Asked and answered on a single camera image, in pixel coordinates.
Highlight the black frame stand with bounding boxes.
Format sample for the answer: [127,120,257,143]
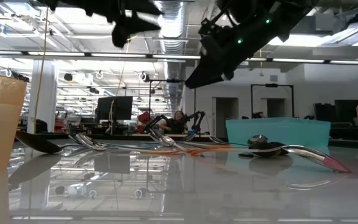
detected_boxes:
[250,83,295,119]
[149,79,198,134]

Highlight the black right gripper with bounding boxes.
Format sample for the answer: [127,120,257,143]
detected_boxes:
[185,0,280,90]

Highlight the dark cabinets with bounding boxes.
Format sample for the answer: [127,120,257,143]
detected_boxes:
[313,99,358,139]

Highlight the teal plastic tray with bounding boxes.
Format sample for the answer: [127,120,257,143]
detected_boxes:
[224,117,331,147]

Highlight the pile of spoons on table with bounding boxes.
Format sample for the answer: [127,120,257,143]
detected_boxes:
[13,133,358,149]

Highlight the person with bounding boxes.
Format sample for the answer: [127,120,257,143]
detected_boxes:
[158,110,190,135]

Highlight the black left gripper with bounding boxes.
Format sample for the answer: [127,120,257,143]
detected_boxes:
[82,0,164,49]

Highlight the red chair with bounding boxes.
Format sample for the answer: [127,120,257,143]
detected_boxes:
[137,111,152,133]

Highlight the long ceiling light strip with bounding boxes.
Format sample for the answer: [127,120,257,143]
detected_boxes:
[0,50,358,66]

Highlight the yellow cable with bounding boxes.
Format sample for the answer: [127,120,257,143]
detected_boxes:
[33,7,50,132]

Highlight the ribbed silver ventilation duct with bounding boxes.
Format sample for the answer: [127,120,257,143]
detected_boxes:
[153,0,188,110]

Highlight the silver spoon orange handle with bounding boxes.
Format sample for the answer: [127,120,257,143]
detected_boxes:
[74,133,185,156]
[149,128,204,156]
[191,144,352,174]

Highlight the black monitor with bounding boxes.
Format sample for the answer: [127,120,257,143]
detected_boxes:
[95,96,134,122]

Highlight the white pillar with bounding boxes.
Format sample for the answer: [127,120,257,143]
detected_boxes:
[26,60,59,133]

